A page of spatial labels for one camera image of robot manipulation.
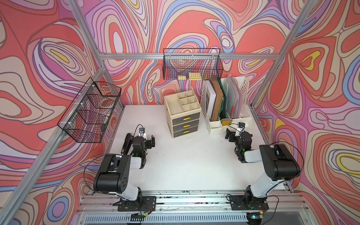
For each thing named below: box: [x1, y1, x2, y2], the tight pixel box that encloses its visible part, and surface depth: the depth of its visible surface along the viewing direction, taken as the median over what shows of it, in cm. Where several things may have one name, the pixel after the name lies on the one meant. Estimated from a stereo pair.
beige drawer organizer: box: [164, 90, 203, 138], surface depth 90 cm
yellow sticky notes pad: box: [188, 72, 203, 81], surface depth 92 cm
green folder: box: [216, 77, 228, 120], surface depth 93 cm
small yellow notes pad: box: [177, 75, 187, 80], surface depth 85 cm
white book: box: [204, 80, 217, 120], surface depth 97 cm
